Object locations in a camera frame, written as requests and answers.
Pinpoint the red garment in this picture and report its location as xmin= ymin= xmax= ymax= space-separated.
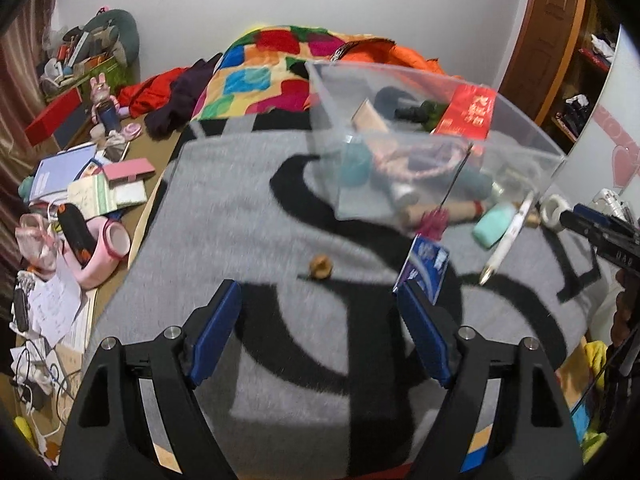
xmin=117 ymin=67 xmax=186 ymax=118

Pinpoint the green neck pillow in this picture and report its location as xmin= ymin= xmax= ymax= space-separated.
xmin=82 ymin=9 xmax=140 ymax=66

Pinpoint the grey black blanket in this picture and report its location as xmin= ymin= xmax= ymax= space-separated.
xmin=81 ymin=109 xmax=616 ymax=480

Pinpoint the teal round jar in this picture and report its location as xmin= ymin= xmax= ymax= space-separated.
xmin=340 ymin=143 xmax=372 ymax=188

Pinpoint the beige cosmetic tube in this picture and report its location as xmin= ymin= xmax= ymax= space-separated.
xmin=352 ymin=99 xmax=388 ymax=133

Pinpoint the white gold pen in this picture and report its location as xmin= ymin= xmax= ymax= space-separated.
xmin=478 ymin=191 xmax=537 ymax=286

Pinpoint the mint green bottle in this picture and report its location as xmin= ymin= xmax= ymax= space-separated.
xmin=472 ymin=202 xmax=518 ymax=249

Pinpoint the dark green spray bottle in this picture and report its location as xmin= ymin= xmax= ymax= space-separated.
xmin=394 ymin=100 xmax=448 ymax=132

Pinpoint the green cardboard box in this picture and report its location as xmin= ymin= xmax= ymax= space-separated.
xmin=40 ymin=58 xmax=134 ymax=100

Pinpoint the blue notebook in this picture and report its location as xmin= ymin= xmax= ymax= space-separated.
xmin=28 ymin=143 xmax=96 ymax=202

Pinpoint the person's hand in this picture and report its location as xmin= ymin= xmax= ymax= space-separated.
xmin=611 ymin=269 xmax=639 ymax=347

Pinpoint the colourful patchwork quilt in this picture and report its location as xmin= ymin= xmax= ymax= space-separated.
xmin=193 ymin=25 xmax=393 ymax=119

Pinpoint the wooden door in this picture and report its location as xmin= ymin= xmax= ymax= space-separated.
xmin=500 ymin=0 xmax=587 ymax=125

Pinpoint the red tea package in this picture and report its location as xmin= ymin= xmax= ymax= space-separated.
xmin=433 ymin=84 xmax=498 ymax=141

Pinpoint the pink bunny figurine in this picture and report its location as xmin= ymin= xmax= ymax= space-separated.
xmin=90 ymin=73 xmax=122 ymax=133

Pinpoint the orange down jacket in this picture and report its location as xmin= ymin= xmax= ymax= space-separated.
xmin=331 ymin=37 xmax=446 ymax=76

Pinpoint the pink tassel hair stick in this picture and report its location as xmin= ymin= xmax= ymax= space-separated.
xmin=416 ymin=143 xmax=474 ymax=242

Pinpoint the walnut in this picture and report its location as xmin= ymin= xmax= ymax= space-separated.
xmin=309 ymin=255 xmax=333 ymax=281

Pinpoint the pink small box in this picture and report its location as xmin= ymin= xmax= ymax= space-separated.
xmin=102 ymin=158 xmax=155 ymax=183

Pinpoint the pink white braided bracelet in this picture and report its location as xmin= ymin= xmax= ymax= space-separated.
xmin=372 ymin=136 xmax=471 ymax=183

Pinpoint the clear plastic storage box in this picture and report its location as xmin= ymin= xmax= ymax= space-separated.
xmin=306 ymin=61 xmax=564 ymax=230

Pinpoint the blue max card pack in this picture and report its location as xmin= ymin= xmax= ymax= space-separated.
xmin=393 ymin=234 xmax=450 ymax=304

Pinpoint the red flat box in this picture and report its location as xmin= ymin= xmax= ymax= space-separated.
xmin=25 ymin=88 xmax=82 ymax=148

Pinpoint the dark purple garment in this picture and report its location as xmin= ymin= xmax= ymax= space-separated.
xmin=144 ymin=52 xmax=222 ymax=141

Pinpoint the purple cosmetic bottle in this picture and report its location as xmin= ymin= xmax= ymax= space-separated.
xmin=408 ymin=144 xmax=457 ymax=172

